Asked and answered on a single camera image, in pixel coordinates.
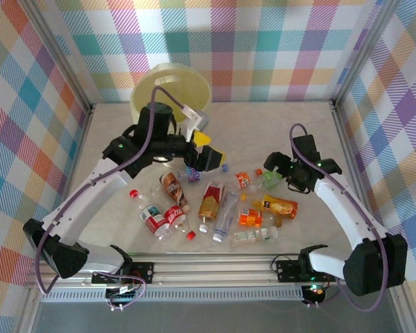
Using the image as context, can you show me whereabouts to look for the small orange label bottle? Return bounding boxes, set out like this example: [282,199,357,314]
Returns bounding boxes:
[233,168,264,191]

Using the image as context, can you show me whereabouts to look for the yellow orange juice bottle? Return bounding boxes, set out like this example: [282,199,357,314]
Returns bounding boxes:
[241,192,299,220]

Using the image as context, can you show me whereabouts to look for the red gold label bottle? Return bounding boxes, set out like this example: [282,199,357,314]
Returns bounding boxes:
[198,180,227,234]

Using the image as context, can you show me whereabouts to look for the brown label bottle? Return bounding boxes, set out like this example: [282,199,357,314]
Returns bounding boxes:
[159,172,191,213]

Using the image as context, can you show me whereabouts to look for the clear crushed bottle white cap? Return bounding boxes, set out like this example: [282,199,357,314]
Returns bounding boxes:
[212,190,239,243]

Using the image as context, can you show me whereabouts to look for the orange white label bottle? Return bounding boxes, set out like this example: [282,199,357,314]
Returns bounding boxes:
[238,207,284,228]

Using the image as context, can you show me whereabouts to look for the clear bottle green white label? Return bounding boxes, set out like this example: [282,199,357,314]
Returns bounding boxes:
[231,225,279,244]

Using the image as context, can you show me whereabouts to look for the pale yellow lined bin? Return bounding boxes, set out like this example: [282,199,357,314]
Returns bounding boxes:
[130,62,212,168]

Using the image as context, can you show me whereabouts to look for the clear bottle blue cap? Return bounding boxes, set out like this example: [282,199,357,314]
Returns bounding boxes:
[177,162,229,185]

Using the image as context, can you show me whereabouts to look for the red cola label bottle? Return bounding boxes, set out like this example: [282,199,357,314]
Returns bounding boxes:
[164,204,198,241]

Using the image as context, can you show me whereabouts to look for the clear bottle white red label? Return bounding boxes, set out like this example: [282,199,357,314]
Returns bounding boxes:
[129,189,173,241]

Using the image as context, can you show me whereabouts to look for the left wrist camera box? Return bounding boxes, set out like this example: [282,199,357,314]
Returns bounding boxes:
[181,105,209,142]

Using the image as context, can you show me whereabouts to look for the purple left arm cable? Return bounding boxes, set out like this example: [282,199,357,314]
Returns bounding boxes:
[34,85,191,296]

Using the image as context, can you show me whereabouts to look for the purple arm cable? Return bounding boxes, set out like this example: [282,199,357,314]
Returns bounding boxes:
[289,123,397,313]
[34,85,191,296]

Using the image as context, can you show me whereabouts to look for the aluminium side rail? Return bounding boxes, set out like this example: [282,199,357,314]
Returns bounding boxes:
[44,103,96,261]
[330,99,385,257]

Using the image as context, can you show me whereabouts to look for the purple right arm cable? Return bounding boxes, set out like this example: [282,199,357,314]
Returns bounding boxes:
[289,123,397,313]

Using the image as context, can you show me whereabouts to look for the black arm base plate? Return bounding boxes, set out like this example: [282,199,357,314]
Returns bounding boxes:
[275,258,340,283]
[91,262,156,286]

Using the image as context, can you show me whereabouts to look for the aluminium frame rail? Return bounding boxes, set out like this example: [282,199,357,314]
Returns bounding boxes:
[24,255,408,289]

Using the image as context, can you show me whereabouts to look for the aluminium upright post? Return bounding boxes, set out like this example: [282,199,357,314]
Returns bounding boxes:
[27,0,95,112]
[331,0,401,109]

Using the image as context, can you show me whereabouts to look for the perforated grey cable duct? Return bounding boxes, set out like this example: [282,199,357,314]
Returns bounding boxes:
[40,289,305,303]

